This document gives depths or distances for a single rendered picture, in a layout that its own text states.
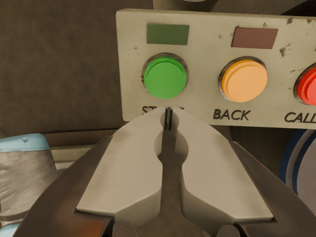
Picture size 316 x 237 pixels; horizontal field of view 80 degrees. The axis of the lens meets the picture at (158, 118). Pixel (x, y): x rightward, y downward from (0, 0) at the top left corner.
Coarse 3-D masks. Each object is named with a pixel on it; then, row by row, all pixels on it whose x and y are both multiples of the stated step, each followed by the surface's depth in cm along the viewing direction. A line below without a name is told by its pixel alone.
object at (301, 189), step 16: (240, 128) 70; (256, 128) 60; (272, 128) 53; (288, 128) 48; (240, 144) 72; (256, 144) 59; (272, 144) 51; (288, 144) 41; (304, 144) 39; (272, 160) 51; (288, 160) 40; (304, 160) 38; (288, 176) 40; (304, 176) 39; (304, 192) 40
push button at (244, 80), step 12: (252, 60) 17; (228, 72) 17; (240, 72) 17; (252, 72) 17; (264, 72) 17; (228, 84) 18; (240, 84) 18; (252, 84) 18; (264, 84) 18; (228, 96) 19; (240, 96) 18; (252, 96) 18
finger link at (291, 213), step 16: (240, 160) 8; (256, 160) 8; (256, 176) 7; (272, 176) 7; (272, 192) 7; (288, 192) 7; (272, 208) 6; (288, 208) 6; (304, 208) 6; (240, 224) 6; (256, 224) 6; (272, 224) 6; (288, 224) 6; (304, 224) 6
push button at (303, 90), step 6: (312, 72) 17; (306, 78) 18; (312, 78) 17; (300, 84) 18; (306, 84) 18; (312, 84) 17; (300, 90) 18; (306, 90) 18; (312, 90) 18; (300, 96) 19; (306, 96) 18; (312, 96) 18; (306, 102) 19; (312, 102) 18
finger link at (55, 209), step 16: (96, 144) 9; (80, 160) 8; (96, 160) 8; (64, 176) 7; (80, 176) 7; (48, 192) 6; (64, 192) 6; (80, 192) 6; (32, 208) 6; (48, 208) 6; (64, 208) 6; (32, 224) 5; (48, 224) 6; (64, 224) 6; (80, 224) 6; (96, 224) 6; (112, 224) 6
